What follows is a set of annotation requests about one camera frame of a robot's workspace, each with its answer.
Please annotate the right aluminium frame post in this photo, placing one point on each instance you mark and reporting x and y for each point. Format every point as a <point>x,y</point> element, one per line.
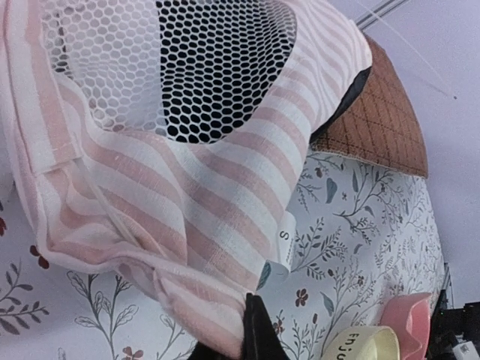
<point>375,13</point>

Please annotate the pink pet bowl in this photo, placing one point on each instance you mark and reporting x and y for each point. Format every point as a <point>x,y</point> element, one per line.
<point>409,316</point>

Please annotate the cream pet bowl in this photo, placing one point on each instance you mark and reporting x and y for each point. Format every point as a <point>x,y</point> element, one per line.
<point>364,343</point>

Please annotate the pink striped pet tent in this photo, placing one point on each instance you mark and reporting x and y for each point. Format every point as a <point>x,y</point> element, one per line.
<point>194,119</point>

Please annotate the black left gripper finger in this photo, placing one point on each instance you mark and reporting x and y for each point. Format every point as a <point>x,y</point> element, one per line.
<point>260,340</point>

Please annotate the brown woven mat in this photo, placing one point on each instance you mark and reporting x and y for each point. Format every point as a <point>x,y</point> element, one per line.
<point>376,122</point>

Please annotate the white tent pole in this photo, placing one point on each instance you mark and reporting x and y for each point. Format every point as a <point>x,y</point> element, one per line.
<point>104,203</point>

